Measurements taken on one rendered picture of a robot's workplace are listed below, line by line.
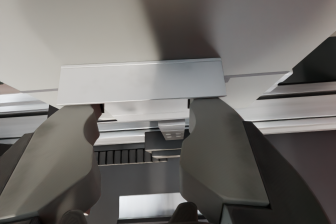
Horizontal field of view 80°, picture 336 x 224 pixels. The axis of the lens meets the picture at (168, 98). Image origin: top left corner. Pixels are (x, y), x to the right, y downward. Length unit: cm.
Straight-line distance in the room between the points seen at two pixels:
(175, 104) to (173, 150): 24
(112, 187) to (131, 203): 53
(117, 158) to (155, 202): 41
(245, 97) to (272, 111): 33
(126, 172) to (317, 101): 59
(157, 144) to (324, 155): 62
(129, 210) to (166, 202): 4
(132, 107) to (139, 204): 10
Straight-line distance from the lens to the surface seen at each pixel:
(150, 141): 41
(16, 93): 28
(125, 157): 62
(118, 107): 18
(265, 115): 51
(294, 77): 78
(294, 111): 54
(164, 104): 18
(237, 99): 19
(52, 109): 26
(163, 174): 73
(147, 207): 23
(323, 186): 86
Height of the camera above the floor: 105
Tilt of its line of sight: 19 degrees down
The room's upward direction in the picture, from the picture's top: 176 degrees clockwise
